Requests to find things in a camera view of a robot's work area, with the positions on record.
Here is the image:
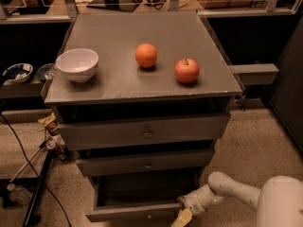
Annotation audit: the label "grey middle drawer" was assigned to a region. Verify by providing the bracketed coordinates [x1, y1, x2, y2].
[76, 148, 214, 177]

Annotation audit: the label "grey top drawer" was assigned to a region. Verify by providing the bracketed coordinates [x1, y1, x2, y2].
[58, 113, 230, 150]

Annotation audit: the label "small dark bowl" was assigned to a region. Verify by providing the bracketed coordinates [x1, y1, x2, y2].
[36, 63, 55, 82]

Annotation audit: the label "grey side shelf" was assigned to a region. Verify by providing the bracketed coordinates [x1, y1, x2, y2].
[229, 63, 279, 85]

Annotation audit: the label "grey drawer cabinet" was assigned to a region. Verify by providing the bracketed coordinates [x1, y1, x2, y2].
[40, 10, 243, 197]

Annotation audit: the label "blue patterned bowl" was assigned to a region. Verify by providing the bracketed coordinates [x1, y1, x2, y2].
[5, 63, 33, 83]

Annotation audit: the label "crumpled snack wrapper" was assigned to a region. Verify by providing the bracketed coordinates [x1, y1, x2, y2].
[38, 113, 57, 135]

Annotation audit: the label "white ceramic bowl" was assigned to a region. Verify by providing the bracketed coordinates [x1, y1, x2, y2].
[55, 48, 98, 83]

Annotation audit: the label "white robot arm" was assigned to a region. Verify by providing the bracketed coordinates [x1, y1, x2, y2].
[171, 171, 303, 227]

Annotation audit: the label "black monitor base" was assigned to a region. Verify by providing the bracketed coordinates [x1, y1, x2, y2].
[86, 0, 140, 12]

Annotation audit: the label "black floor cable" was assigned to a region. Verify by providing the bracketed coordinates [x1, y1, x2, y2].
[0, 113, 73, 227]

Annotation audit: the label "red apple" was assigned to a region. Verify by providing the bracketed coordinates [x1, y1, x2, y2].
[174, 59, 200, 84]

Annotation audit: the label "grey drawer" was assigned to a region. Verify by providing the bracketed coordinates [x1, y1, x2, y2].
[86, 168, 199, 222]
[58, 113, 230, 150]
[76, 148, 214, 177]

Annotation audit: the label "black tripod stand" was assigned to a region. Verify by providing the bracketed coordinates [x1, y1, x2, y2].
[7, 142, 53, 227]

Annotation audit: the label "grey bottom drawer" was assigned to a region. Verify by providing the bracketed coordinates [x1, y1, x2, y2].
[86, 168, 199, 222]

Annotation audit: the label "orange fruit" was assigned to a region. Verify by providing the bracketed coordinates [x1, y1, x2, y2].
[134, 44, 157, 68]

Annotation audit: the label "clear plastic bottle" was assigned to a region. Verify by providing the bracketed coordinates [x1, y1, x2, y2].
[7, 183, 32, 205]

